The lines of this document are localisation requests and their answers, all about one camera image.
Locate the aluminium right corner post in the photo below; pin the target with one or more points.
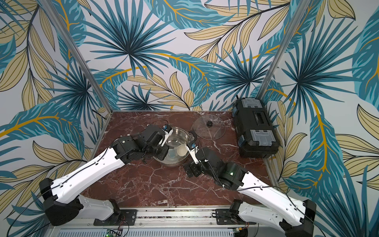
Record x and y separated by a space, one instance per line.
295 21

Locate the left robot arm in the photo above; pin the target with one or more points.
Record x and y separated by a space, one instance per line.
62 199

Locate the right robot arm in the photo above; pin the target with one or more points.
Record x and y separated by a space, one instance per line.
291 216

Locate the aluminium corner post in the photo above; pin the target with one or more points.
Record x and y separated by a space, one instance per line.
58 22
295 21

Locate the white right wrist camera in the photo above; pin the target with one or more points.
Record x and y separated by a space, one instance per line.
192 148

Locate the grey handled white spoon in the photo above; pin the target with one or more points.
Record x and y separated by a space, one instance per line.
182 150

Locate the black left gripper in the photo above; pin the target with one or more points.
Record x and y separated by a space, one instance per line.
163 154

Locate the glass pot lid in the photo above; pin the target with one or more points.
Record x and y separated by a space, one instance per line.
209 127

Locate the black plastic toolbox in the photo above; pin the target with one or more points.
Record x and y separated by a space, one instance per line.
255 134

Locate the stainless steel pot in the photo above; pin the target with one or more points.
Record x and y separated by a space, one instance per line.
178 137

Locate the aluminium left corner post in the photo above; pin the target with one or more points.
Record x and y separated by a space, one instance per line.
58 22

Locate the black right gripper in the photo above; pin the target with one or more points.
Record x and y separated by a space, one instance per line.
195 163

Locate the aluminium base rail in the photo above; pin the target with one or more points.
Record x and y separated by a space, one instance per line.
180 221

